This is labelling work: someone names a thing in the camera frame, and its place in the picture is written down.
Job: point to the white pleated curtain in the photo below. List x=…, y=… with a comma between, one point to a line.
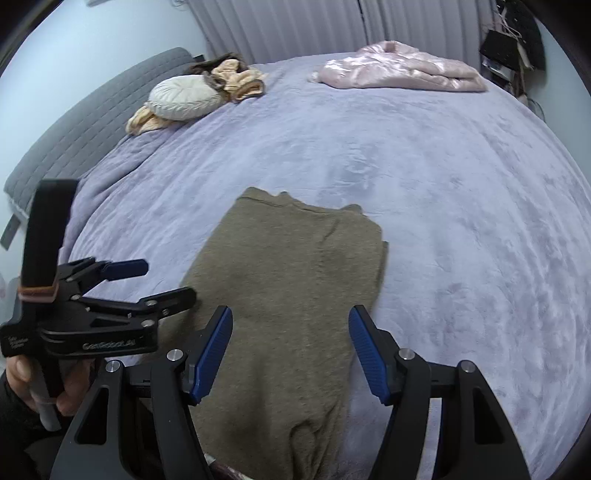
x=323, y=27

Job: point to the person's left forearm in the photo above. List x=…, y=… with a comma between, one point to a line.
x=18, y=438

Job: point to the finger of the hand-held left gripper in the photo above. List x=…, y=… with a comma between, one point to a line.
x=157, y=304
x=124, y=268

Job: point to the black hanging garment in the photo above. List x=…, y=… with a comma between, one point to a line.
x=528, y=32

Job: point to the pink satin puffer jacket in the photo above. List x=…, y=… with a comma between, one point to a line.
x=397, y=67

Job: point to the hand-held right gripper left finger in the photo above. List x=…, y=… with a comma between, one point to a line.
x=212, y=355

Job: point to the lavender plush blanket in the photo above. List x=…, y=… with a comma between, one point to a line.
x=415, y=207

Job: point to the black bag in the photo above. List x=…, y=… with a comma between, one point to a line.
x=498, y=48

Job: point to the person's left hand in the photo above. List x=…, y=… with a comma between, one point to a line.
x=76, y=383

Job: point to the olive brown knit sweater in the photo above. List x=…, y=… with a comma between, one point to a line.
x=286, y=286

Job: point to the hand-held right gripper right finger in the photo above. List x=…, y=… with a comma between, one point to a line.
x=369, y=355

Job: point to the round cream pleated pillow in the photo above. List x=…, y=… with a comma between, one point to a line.
x=184, y=97

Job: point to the peach knotted plush cushion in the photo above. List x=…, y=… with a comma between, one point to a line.
x=240, y=78

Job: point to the grey quilted headboard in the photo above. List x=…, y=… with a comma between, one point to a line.
x=92, y=106

